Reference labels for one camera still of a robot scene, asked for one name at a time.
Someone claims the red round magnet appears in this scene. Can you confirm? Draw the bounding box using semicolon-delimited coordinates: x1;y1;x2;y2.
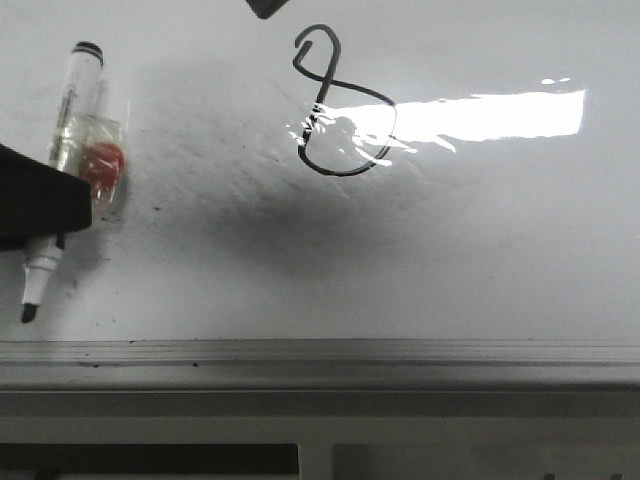
49;82;126;219

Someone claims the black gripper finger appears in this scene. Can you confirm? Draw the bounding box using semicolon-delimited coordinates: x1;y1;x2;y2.
1;146;92;252
246;0;288;19

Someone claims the aluminium whiteboard frame rail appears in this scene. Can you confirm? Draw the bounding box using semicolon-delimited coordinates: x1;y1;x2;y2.
1;339;639;398

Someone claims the white whiteboard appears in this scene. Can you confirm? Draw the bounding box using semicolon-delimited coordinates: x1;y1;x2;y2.
1;1;639;343

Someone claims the white dry-erase marker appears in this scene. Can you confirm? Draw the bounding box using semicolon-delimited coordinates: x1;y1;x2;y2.
21;41;104;323

